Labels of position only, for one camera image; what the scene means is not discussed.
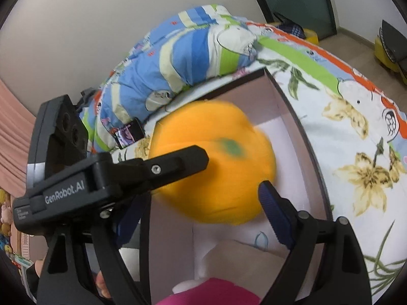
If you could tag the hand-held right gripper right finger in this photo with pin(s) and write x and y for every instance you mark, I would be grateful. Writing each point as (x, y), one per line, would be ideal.
(274, 210)

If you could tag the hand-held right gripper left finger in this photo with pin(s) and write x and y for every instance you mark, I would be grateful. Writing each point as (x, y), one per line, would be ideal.
(126, 228)

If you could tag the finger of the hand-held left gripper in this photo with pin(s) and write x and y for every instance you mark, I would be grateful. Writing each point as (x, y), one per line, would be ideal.
(165, 167)

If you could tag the orange plush fruit toy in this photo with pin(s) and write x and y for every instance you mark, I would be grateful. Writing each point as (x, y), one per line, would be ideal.
(206, 171)

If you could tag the cardboard box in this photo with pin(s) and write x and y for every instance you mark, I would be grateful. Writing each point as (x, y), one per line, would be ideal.
(251, 95)

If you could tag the person's left hand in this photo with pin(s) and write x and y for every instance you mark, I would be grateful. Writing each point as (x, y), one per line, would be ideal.
(102, 284)

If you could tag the small black phone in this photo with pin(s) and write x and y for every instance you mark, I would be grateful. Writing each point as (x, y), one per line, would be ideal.
(128, 133)

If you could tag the beige soft item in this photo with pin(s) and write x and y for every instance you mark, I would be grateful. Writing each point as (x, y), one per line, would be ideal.
(241, 257)

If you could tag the pink curtain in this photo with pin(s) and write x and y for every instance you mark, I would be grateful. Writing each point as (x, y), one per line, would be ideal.
(12, 139)

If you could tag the row of small toy figures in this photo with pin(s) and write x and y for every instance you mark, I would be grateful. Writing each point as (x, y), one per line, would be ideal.
(4, 216)

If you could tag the pink plush toy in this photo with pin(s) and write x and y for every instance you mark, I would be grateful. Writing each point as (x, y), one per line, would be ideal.
(216, 294)

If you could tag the blue striped folded quilt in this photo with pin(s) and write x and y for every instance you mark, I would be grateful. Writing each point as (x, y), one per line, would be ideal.
(178, 54)

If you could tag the small yellow stool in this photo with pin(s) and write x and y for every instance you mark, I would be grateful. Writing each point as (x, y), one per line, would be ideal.
(312, 35)

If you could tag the large yellow stool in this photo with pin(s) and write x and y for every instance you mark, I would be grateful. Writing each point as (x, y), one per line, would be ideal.
(386, 55)

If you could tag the black flat item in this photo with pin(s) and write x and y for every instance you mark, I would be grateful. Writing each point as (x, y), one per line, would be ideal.
(394, 41)

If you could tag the dark glass door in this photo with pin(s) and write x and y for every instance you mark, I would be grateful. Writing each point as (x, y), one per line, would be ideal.
(295, 0)

